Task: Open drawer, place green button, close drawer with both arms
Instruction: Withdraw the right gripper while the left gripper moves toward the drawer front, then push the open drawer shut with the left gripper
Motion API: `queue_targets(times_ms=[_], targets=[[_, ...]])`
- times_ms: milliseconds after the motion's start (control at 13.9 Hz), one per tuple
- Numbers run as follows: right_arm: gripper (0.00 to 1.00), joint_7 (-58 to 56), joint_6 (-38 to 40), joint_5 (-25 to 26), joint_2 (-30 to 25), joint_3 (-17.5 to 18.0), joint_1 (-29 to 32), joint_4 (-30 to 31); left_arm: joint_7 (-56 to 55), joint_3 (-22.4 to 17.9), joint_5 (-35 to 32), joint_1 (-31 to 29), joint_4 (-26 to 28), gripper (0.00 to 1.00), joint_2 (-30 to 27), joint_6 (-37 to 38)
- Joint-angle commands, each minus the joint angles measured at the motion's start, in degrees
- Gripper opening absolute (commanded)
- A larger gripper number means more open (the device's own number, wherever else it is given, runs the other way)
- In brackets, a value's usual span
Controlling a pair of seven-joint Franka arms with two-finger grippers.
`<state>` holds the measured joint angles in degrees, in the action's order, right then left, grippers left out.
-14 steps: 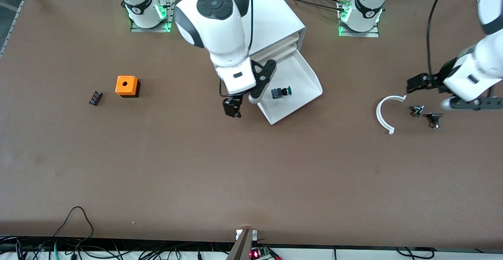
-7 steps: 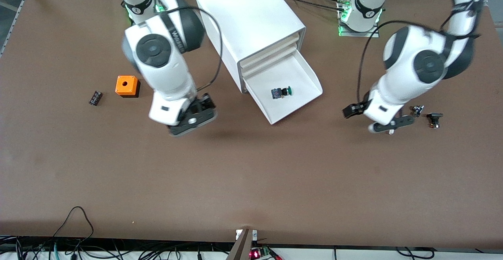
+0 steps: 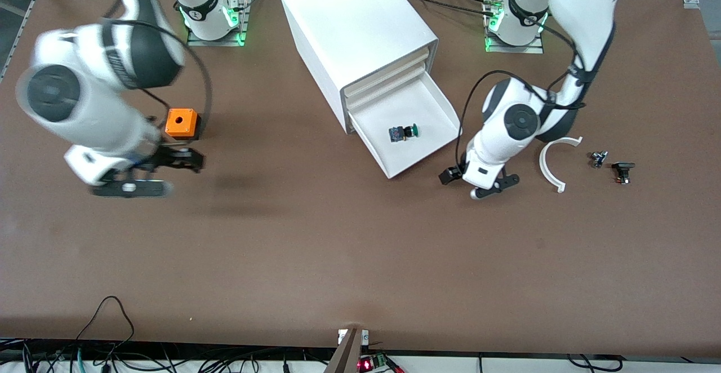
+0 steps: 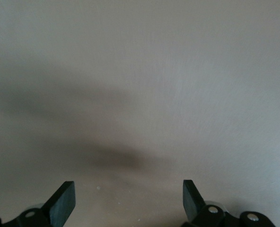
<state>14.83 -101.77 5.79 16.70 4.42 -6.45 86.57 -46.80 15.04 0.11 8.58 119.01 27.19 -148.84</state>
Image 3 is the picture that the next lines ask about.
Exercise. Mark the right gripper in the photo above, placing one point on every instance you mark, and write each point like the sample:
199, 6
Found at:
169, 159

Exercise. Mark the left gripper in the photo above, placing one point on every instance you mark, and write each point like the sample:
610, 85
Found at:
449, 175

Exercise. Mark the green mushroom push button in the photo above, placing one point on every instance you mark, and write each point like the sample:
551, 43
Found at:
404, 133

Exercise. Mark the white plastic drawer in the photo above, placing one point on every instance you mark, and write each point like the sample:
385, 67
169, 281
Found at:
388, 88
388, 75
422, 108

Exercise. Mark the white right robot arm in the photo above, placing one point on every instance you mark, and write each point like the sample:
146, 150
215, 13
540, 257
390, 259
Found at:
84, 108

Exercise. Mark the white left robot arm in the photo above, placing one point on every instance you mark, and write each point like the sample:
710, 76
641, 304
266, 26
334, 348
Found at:
586, 12

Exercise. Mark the white drawer cabinet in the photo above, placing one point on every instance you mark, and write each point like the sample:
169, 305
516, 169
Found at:
349, 18

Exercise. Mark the white semicircular plastic clamp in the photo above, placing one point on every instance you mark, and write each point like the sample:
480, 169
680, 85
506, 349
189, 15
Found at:
543, 164

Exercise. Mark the small silver metal connector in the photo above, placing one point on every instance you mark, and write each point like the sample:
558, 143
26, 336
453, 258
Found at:
598, 159

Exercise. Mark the electronics board with red light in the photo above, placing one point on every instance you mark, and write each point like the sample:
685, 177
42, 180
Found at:
366, 364

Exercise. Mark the orange button enclosure box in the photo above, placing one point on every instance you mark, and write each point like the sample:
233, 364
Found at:
181, 122

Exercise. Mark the small black switch component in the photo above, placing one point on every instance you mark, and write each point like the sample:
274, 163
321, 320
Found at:
622, 170

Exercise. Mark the aluminium camera stand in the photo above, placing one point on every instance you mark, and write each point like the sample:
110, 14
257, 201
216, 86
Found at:
348, 353

